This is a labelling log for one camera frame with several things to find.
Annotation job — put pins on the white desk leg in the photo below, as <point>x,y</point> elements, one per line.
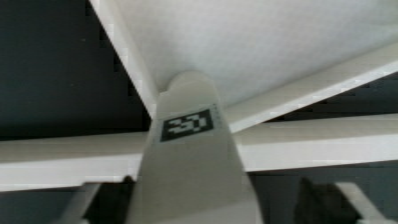
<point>193,188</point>

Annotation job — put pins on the white desk top panel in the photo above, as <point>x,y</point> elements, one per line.
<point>285,50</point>

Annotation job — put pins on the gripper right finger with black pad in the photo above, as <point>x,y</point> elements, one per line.
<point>333,203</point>

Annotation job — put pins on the white front rail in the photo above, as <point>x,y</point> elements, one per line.
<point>60,162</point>

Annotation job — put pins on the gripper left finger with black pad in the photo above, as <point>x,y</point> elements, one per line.
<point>100,202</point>

